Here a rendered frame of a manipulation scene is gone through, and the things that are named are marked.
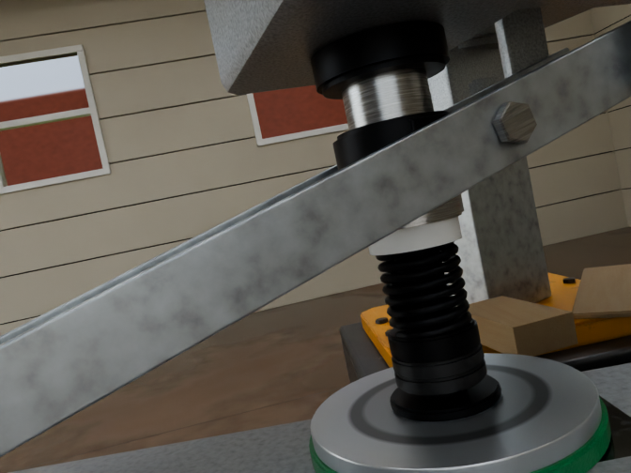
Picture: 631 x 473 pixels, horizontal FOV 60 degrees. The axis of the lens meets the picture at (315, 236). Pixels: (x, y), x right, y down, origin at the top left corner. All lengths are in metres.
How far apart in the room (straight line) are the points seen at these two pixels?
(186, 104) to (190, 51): 0.60
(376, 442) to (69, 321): 0.21
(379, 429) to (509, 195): 0.79
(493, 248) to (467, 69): 0.33
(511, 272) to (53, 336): 0.94
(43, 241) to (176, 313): 6.44
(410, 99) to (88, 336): 0.25
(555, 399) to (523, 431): 0.05
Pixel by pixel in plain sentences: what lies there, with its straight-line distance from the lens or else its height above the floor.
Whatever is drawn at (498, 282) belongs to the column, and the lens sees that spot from 1.10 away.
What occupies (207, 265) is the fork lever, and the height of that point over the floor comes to 1.04.
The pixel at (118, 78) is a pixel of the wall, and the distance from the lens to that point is 6.74.
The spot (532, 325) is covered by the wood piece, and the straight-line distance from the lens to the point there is 0.87.
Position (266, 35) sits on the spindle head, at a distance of 0.37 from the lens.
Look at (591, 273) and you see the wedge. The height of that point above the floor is 0.82.
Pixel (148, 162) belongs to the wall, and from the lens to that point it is 6.53.
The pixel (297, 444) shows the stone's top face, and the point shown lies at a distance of 0.49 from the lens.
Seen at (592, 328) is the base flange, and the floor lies 0.77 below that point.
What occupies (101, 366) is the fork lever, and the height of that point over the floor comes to 1.00.
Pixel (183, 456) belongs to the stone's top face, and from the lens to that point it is 0.53.
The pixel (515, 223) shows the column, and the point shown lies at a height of 0.95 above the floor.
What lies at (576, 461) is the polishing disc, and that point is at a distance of 0.39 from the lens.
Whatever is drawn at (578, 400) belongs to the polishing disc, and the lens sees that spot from 0.43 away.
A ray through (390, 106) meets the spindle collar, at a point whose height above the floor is 1.12.
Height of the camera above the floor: 1.06
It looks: 3 degrees down
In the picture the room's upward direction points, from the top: 12 degrees counter-clockwise
